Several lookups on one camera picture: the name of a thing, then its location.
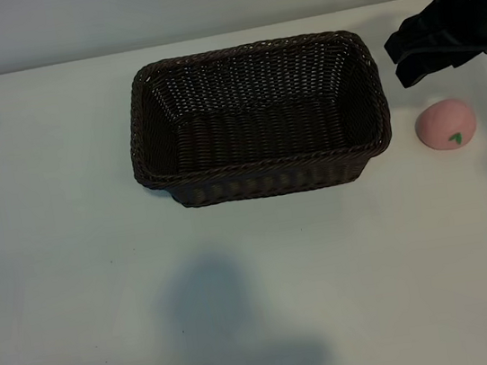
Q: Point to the dark brown wicker basket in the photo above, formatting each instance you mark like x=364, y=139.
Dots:
x=259, y=135

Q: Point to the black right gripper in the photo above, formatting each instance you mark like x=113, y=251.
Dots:
x=473, y=9

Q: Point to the pink peach with green leaf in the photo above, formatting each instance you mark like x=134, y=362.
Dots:
x=441, y=123

